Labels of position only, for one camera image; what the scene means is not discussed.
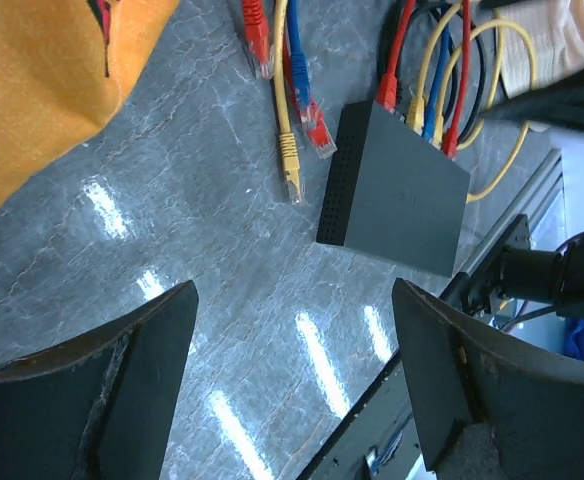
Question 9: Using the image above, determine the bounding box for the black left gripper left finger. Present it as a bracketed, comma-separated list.
[0, 281, 198, 479]

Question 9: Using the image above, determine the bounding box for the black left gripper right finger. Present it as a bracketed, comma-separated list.
[392, 279, 584, 479]

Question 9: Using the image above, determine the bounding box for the black network switch box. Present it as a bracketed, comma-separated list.
[316, 100, 470, 278]

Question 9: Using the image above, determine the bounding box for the red ethernet cable top port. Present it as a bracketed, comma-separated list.
[241, 0, 418, 112]

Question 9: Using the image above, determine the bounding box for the red ethernet cable port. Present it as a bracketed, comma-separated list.
[241, 0, 418, 112]
[282, 0, 473, 160]

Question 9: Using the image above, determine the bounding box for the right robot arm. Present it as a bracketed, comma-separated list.
[440, 68, 584, 322]

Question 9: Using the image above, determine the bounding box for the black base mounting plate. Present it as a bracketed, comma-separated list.
[298, 353, 421, 479]

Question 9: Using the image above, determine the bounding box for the orange Mickey Mouse pillow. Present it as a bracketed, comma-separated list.
[0, 1, 178, 207]

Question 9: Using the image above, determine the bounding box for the beige bucket hat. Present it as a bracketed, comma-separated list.
[496, 0, 584, 134]

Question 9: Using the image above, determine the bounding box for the aluminium rail frame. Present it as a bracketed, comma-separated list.
[455, 149, 568, 272]

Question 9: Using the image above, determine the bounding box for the yellow ethernet cable long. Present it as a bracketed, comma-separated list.
[406, 13, 539, 202]

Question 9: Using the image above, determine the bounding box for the yellow ethernet cable short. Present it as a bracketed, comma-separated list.
[272, 0, 504, 206]

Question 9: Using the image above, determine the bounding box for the red ethernet cable bottom port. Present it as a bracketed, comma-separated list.
[282, 0, 473, 160]

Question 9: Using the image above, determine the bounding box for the black power cable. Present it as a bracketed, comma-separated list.
[384, 3, 488, 146]

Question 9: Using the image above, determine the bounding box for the blue ethernet cable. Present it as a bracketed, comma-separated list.
[284, 0, 459, 142]

